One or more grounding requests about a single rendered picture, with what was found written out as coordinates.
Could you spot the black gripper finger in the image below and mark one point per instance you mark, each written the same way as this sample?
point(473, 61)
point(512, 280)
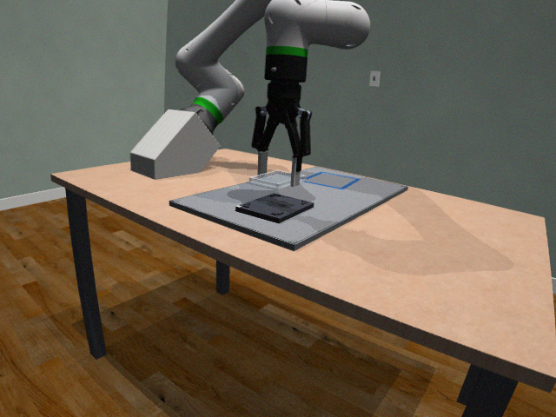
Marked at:
point(300, 147)
point(261, 139)

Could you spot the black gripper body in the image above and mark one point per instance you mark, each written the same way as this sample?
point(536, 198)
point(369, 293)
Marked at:
point(284, 96)

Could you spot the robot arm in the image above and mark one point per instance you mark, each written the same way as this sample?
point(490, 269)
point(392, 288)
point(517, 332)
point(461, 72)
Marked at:
point(291, 26)

